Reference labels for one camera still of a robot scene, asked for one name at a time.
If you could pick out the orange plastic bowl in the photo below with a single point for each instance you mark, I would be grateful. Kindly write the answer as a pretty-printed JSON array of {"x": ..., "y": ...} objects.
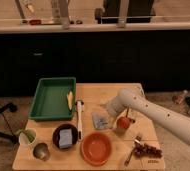
[{"x": 96, "y": 148}]

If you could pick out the bunch of red grapes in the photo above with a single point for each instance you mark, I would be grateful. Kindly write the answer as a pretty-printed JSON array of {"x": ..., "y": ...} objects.
[{"x": 142, "y": 150}]

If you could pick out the metal cup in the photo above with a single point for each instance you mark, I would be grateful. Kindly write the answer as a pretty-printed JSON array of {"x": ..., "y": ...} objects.
[{"x": 41, "y": 151}]

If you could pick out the green plastic tray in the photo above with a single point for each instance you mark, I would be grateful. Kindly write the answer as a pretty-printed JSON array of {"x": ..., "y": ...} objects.
[{"x": 50, "y": 99}]

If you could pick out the dark brown bowl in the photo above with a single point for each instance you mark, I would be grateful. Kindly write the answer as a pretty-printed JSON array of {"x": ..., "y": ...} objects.
[{"x": 56, "y": 136}]

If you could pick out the grey towel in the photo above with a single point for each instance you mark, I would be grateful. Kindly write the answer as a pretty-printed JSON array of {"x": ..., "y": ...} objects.
[{"x": 99, "y": 122}]

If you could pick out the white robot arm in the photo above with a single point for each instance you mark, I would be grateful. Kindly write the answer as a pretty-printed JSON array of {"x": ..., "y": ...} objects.
[{"x": 176, "y": 123}]

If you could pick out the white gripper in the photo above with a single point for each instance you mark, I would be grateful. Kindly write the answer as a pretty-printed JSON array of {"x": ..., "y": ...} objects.
[{"x": 114, "y": 107}]

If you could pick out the blue sponge block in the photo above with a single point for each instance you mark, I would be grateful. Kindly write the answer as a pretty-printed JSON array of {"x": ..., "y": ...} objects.
[{"x": 65, "y": 140}]

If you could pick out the white cup with green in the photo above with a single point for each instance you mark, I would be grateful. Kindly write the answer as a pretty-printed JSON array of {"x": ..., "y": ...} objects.
[{"x": 26, "y": 137}]

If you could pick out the red apple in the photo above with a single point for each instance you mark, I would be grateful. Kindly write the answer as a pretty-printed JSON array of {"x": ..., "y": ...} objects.
[{"x": 123, "y": 123}]

